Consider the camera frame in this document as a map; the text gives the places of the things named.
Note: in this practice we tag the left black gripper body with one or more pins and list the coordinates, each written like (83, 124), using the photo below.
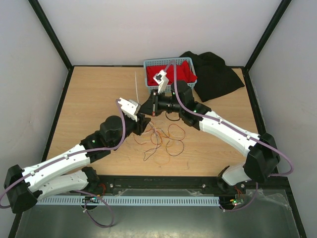
(138, 129)

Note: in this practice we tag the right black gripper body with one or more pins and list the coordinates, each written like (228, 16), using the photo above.
(155, 109)

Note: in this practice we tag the white zip tie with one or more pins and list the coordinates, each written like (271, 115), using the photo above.
(136, 87)

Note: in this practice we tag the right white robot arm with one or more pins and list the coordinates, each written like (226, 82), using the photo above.
(259, 150)

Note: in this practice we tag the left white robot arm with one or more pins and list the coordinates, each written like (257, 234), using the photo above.
(24, 187)

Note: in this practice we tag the light blue perforated basket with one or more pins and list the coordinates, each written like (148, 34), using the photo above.
(166, 61)

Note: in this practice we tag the red cloth in basket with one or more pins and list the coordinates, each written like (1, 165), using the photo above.
(183, 72)

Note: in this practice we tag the black folded cloth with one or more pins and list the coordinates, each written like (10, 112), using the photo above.
(214, 78)

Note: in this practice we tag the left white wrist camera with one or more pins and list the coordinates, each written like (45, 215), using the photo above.
(130, 108)

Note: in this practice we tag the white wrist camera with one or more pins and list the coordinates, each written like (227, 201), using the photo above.
(130, 108)
(162, 81)

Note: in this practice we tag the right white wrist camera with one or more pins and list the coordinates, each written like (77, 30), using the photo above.
(162, 81)

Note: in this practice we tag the black metal frame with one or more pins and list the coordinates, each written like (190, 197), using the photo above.
(283, 5)

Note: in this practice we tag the light blue slotted cable duct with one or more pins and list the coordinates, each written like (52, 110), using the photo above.
(132, 200)

